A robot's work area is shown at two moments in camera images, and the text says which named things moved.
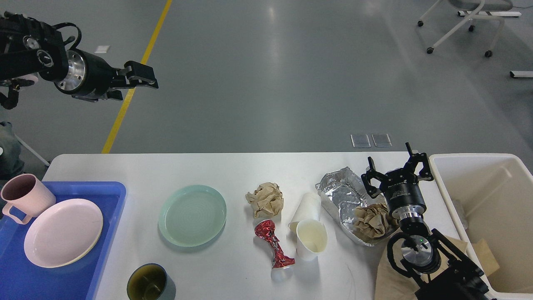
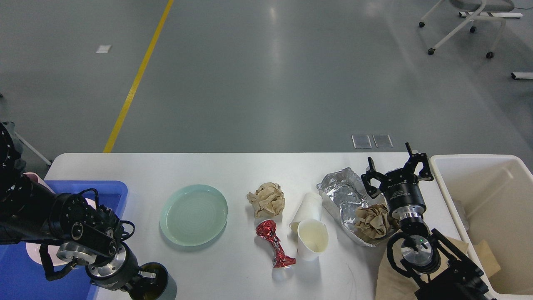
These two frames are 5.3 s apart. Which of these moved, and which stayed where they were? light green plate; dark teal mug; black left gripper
Moved: black left gripper
Stayed: light green plate; dark teal mug
